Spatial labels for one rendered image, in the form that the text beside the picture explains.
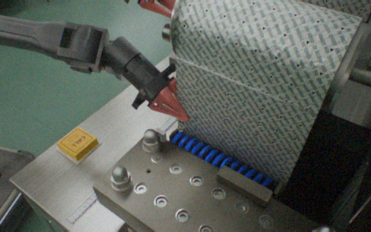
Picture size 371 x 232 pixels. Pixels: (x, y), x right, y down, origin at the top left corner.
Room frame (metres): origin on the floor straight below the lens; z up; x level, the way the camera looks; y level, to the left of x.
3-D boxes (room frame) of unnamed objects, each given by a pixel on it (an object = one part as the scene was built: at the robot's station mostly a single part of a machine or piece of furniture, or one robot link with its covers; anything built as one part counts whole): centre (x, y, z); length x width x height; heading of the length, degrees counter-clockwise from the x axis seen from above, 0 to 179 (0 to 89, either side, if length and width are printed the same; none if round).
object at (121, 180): (0.29, 0.11, 1.05); 0.04 x 0.04 x 0.04
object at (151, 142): (0.37, 0.06, 1.05); 0.04 x 0.04 x 0.04
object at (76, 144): (0.48, 0.26, 0.91); 0.07 x 0.07 x 0.02; 55
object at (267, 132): (0.35, -0.08, 1.11); 0.23 x 0.01 x 0.18; 55
